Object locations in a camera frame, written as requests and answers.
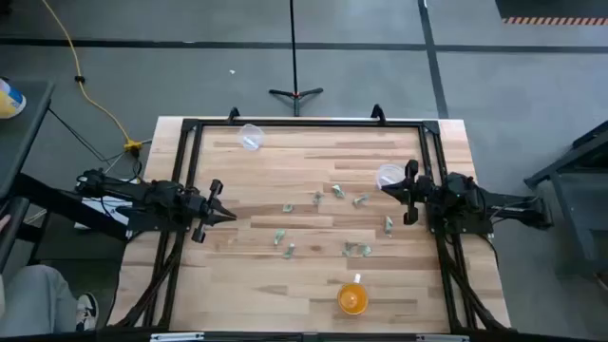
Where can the person's shoe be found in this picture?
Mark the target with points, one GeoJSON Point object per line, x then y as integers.
{"type": "Point", "coordinates": [88, 311]}

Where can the person's leg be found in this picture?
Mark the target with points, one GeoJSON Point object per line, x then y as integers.
{"type": "Point", "coordinates": [33, 299]}

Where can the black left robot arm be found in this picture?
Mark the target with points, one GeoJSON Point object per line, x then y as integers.
{"type": "Point", "coordinates": [142, 192]}

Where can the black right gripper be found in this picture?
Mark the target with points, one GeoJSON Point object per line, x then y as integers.
{"type": "Point", "coordinates": [420, 192]}

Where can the yellow blue white bag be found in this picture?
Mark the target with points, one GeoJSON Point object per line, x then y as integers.
{"type": "Point", "coordinates": [9, 102]}

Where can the black table clamp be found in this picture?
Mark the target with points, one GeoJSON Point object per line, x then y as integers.
{"type": "Point", "coordinates": [378, 114]}
{"type": "Point", "coordinates": [233, 114]}

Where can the person's hand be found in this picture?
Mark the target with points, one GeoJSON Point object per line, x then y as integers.
{"type": "Point", "coordinates": [3, 223]}

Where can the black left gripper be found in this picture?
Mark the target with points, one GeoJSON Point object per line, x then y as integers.
{"type": "Point", "coordinates": [202, 209]}

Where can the silver metal bracket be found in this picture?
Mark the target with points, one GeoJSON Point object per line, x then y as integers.
{"type": "Point", "coordinates": [442, 338]}
{"type": "Point", "coordinates": [176, 337]}

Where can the white printed sheet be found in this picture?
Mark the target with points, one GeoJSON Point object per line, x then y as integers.
{"type": "Point", "coordinates": [109, 209]}

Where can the black tripod stand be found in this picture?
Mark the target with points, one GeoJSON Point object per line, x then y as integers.
{"type": "Point", "coordinates": [295, 57]}

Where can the black mat hazard stripe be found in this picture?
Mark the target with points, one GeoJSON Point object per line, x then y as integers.
{"type": "Point", "coordinates": [546, 8]}

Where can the orange plastic cup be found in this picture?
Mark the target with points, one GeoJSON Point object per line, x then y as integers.
{"type": "Point", "coordinates": [352, 299]}

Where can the black cart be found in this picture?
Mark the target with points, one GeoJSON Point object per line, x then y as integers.
{"type": "Point", "coordinates": [24, 138]}

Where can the white tape tab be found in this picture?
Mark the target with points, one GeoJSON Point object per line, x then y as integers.
{"type": "Point", "coordinates": [357, 278]}

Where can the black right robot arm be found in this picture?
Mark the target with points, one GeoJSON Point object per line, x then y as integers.
{"type": "Point", "coordinates": [461, 195]}

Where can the black aluminium rig frame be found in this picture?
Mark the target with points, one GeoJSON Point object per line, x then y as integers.
{"type": "Point", "coordinates": [309, 123]}

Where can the clear plastic cup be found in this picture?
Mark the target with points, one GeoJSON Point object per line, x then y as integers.
{"type": "Point", "coordinates": [252, 133]}
{"type": "Point", "coordinates": [387, 172]}

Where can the yellow power splitter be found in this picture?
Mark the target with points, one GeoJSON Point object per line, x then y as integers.
{"type": "Point", "coordinates": [133, 146]}

